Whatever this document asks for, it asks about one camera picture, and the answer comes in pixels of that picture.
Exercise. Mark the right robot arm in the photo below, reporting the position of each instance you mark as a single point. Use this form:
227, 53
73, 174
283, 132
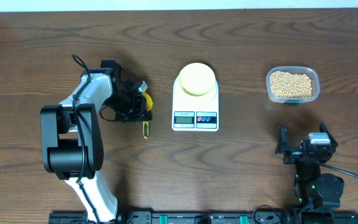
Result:
319, 193

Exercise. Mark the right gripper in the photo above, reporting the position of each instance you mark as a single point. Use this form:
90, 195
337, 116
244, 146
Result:
293, 154

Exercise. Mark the white digital kitchen scale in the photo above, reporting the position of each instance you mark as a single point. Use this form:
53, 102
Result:
195, 113

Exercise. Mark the pale yellow bowl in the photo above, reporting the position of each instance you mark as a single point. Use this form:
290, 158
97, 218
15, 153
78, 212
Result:
197, 79

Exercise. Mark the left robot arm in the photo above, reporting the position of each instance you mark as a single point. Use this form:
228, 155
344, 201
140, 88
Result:
72, 145

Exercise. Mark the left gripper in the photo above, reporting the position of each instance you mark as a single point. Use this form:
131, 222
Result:
140, 106

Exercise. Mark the soybeans pile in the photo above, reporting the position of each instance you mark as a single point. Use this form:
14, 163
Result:
288, 85

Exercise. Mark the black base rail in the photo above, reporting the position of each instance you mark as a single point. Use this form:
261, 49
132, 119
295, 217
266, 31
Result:
259, 216

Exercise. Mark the yellow measuring scoop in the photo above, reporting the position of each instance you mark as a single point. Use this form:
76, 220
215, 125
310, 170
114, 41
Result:
149, 105

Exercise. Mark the clear plastic container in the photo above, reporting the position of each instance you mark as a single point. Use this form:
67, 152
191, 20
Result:
294, 70

